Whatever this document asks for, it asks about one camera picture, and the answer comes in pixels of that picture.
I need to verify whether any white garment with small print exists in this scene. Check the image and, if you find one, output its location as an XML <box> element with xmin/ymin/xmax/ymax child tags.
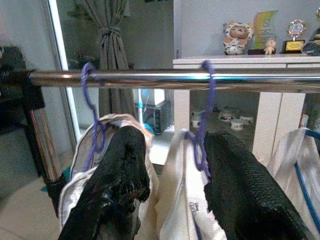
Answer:
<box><xmin>154</xmin><ymin>128</ymin><xmax>229</xmax><ymax>240</ymax></box>

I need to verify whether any dark trophy figurine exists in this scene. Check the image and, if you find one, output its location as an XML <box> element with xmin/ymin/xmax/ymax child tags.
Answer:
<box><xmin>301</xmin><ymin>7</ymin><xmax>320</xmax><ymax>55</ymax></box>

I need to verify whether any blue wire clothes hanger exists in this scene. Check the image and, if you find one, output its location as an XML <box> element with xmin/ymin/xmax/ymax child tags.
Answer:
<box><xmin>293</xmin><ymin>128</ymin><xmax>320</xmax><ymax>235</ymax></box>

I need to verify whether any gold trophy on black base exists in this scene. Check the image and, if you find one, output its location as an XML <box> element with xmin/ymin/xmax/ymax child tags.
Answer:
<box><xmin>279</xmin><ymin>18</ymin><xmax>307</xmax><ymax>55</ymax></box>

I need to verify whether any plain white cotton garment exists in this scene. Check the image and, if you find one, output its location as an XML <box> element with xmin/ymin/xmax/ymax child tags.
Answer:
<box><xmin>266</xmin><ymin>126</ymin><xmax>320</xmax><ymax>240</ymax></box>

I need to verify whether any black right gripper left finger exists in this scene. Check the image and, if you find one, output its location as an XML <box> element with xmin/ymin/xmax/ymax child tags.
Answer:
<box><xmin>57</xmin><ymin>125</ymin><xmax>151</xmax><ymax>240</ymax></box>

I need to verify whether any steel clothes rail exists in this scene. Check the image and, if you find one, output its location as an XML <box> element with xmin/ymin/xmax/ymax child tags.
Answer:
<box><xmin>26</xmin><ymin>66</ymin><xmax>320</xmax><ymax>94</ymax></box>

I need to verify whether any grey tied curtain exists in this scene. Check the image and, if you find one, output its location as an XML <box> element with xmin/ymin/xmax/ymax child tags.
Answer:
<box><xmin>74</xmin><ymin>0</ymin><xmax>138</xmax><ymax>120</ymax></box>

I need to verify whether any white garment with grey piping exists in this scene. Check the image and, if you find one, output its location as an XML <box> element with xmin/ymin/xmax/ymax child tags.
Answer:
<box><xmin>57</xmin><ymin>112</ymin><xmax>161</xmax><ymax>240</ymax></box>

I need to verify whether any purple wire clothes hanger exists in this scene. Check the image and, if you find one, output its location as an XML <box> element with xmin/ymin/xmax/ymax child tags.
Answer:
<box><xmin>184</xmin><ymin>59</ymin><xmax>217</xmax><ymax>240</ymax></box>
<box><xmin>80</xmin><ymin>61</ymin><xmax>111</xmax><ymax>174</ymax></box>

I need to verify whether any grey curtain tieback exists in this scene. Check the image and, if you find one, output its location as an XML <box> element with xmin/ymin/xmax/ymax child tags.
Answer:
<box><xmin>99</xmin><ymin>26</ymin><xmax>122</xmax><ymax>40</ymax></box>

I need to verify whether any black metal shelf unit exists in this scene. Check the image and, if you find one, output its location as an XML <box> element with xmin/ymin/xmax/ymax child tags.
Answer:
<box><xmin>0</xmin><ymin>45</ymin><xmax>35</xmax><ymax>137</ymax></box>

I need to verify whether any small bald doll figurine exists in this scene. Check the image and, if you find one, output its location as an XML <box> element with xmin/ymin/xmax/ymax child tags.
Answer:
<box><xmin>263</xmin><ymin>38</ymin><xmax>278</xmax><ymax>56</ymax></box>

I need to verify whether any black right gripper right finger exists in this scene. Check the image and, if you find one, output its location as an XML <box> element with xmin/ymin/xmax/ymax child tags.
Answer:
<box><xmin>203</xmin><ymin>131</ymin><xmax>315</xmax><ymax>240</ymax></box>

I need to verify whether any white glass door frame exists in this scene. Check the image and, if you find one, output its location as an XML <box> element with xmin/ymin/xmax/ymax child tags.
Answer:
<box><xmin>46</xmin><ymin>0</ymin><xmax>85</xmax><ymax>141</ymax></box>

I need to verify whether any steel rack upright pole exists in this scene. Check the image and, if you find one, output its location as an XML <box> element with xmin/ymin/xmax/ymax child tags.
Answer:
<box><xmin>21</xmin><ymin>69</ymin><xmax>69</xmax><ymax>219</ymax></box>

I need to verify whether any white display cabinet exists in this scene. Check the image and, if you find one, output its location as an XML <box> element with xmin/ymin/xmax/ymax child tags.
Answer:
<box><xmin>172</xmin><ymin>55</ymin><xmax>320</xmax><ymax>167</ymax></box>

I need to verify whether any yellow-green glass award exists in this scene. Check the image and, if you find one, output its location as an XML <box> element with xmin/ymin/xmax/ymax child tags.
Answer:
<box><xmin>247</xmin><ymin>9</ymin><xmax>280</xmax><ymax>56</ymax></box>

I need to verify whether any grey portable speaker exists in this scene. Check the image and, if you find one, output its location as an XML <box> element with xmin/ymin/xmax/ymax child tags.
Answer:
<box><xmin>134</xmin><ymin>100</ymin><xmax>174</xmax><ymax>136</ymax></box>

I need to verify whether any plush bear in cow suit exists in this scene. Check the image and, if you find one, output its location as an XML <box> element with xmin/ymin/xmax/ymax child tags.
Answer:
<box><xmin>222</xmin><ymin>19</ymin><xmax>255</xmax><ymax>56</ymax></box>

